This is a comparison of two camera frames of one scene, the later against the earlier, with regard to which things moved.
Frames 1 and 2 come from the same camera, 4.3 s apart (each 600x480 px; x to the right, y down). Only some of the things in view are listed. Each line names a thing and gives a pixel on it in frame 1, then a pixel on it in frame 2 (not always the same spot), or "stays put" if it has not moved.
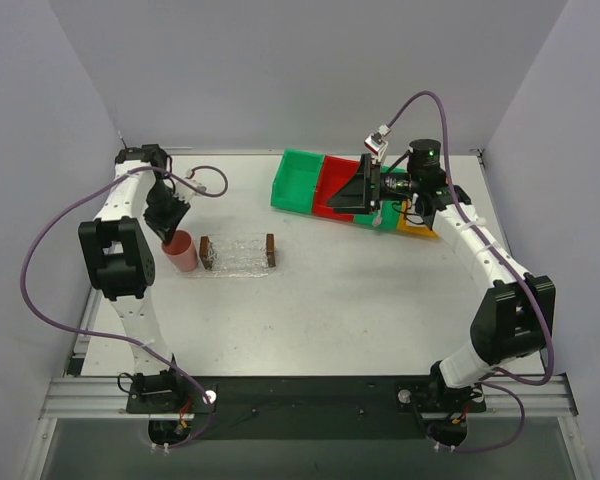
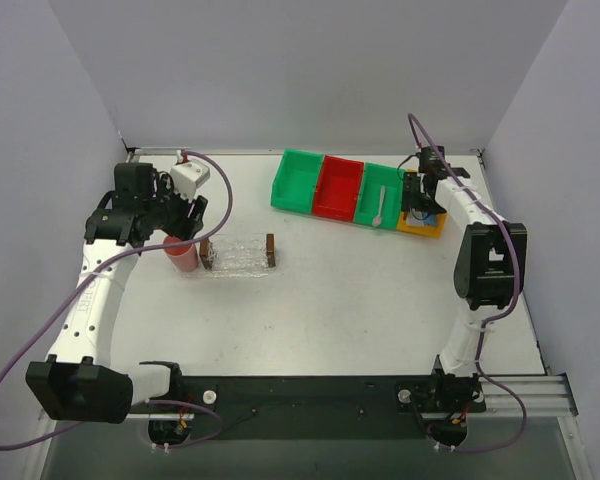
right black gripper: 374,181 → 415,190
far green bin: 295,180 stays put
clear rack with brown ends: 238,251 stays put
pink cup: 182,251 stays put
